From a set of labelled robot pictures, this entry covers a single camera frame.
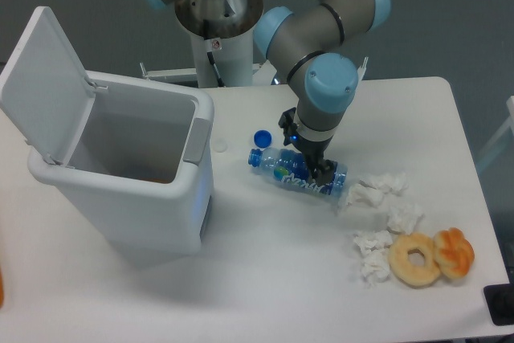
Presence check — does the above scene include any crumpled white tissue lower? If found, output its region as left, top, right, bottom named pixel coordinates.
left=353, top=231, right=393, bottom=287

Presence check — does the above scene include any orange glazed twisted bun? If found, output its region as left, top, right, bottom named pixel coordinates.
left=434, top=227, right=475, bottom=280

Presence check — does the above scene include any plain ring doughnut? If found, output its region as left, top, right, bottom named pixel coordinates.
left=388, top=232, right=441, bottom=288

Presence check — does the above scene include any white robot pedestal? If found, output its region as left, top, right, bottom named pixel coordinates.
left=138, top=0, right=369, bottom=88

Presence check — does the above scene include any white trash bin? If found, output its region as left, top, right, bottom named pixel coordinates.
left=28, top=71, right=214, bottom=255

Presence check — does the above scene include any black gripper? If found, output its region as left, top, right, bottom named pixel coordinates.
left=278, top=108, right=337, bottom=185

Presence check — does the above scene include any white trash bin lid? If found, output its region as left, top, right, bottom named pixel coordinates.
left=1, top=6, right=107, bottom=166

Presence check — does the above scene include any white frame at right edge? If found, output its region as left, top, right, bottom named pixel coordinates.
left=475, top=96, right=513, bottom=175

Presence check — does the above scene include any crumpled white tissue middle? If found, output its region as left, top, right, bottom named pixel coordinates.
left=387, top=204, right=424, bottom=235

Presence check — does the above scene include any black cable on pedestal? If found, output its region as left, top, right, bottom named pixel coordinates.
left=202, top=19, right=226, bottom=88

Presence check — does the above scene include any crumpled white tissue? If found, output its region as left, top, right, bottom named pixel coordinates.
left=353, top=231, right=393, bottom=287
left=336, top=172, right=409, bottom=214
left=387, top=204, right=424, bottom=235

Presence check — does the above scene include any blue label plastic bottle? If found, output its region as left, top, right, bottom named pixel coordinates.
left=247, top=147, right=348, bottom=200

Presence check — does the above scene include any blue bottle cap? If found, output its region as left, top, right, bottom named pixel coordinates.
left=253, top=129, right=272, bottom=149

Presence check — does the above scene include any crumpled white tissue upper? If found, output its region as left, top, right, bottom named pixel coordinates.
left=336, top=172, right=409, bottom=214

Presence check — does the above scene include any black device at edge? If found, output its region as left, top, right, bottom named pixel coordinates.
left=483, top=284, right=513, bottom=326

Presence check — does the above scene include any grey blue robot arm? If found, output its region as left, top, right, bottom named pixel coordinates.
left=148, top=0, right=391, bottom=185

